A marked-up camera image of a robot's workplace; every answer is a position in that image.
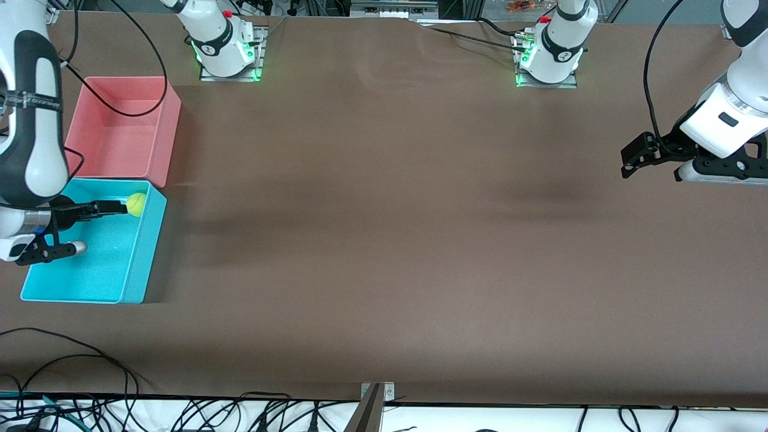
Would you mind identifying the blue plastic bin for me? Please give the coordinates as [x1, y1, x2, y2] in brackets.
[20, 178, 167, 304]

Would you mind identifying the pink plastic bin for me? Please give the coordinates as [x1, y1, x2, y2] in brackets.
[62, 76, 182, 188]

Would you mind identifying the grey equipment box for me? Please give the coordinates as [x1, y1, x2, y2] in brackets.
[350, 0, 439, 19]

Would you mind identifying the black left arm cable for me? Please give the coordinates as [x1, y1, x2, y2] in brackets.
[643, 0, 686, 154]

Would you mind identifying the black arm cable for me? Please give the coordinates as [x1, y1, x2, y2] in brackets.
[59, 0, 169, 118]
[643, 0, 686, 154]

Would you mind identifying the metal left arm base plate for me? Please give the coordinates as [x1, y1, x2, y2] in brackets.
[515, 31, 578, 89]

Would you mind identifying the black looping floor cable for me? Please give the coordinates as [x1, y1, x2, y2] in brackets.
[0, 327, 141, 416]

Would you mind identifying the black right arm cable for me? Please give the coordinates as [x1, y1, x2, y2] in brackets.
[59, 0, 169, 118]

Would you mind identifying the teal floor cable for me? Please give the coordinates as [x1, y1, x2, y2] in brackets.
[0, 391, 85, 424]

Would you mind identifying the black cable on table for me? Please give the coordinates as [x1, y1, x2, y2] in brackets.
[420, 19, 530, 55]

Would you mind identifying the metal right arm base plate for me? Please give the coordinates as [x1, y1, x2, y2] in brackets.
[199, 25, 268, 82]

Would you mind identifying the dark camera pole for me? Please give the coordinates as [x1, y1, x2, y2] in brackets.
[343, 384, 385, 432]

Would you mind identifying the metal bracket plate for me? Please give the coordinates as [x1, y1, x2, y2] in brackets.
[361, 382, 395, 404]

